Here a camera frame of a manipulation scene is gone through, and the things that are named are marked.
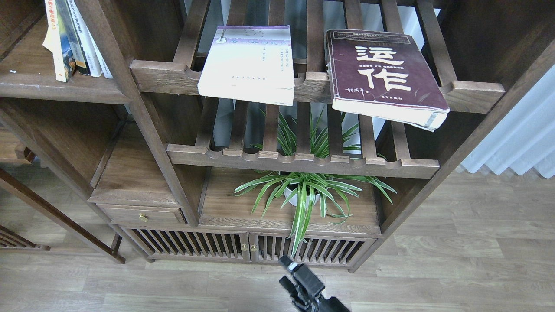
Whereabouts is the green yellow paperback book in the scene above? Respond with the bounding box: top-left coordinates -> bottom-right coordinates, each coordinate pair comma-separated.
43,0 -> 77,82

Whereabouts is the brass drawer knob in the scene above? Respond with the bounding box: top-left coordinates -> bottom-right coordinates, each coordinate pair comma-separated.
138,214 -> 149,222

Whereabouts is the dark spine upright book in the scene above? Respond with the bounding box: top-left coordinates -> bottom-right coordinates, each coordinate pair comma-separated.
56,0 -> 91,75

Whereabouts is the dark wooden bookshelf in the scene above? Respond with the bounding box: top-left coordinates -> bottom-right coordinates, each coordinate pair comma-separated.
1,0 -> 554,272

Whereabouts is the white plant pot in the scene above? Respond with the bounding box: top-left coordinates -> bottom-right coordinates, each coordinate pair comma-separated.
284,184 -> 320,208

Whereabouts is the white purple paperback book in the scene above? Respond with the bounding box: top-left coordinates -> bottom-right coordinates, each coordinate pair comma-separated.
198,26 -> 295,106

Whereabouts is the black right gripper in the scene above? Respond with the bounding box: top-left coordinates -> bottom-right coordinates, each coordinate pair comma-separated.
279,255 -> 350,312

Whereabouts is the thin white upright book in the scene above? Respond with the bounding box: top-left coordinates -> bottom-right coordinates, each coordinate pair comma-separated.
76,0 -> 113,79

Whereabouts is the green spider plant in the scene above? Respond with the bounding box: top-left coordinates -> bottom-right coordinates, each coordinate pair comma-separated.
231,109 -> 397,256

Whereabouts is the maroon thick book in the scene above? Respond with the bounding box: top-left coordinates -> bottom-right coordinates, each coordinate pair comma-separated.
326,29 -> 450,132

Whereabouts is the white curtain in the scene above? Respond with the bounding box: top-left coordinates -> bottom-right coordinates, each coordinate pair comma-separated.
460,66 -> 555,179

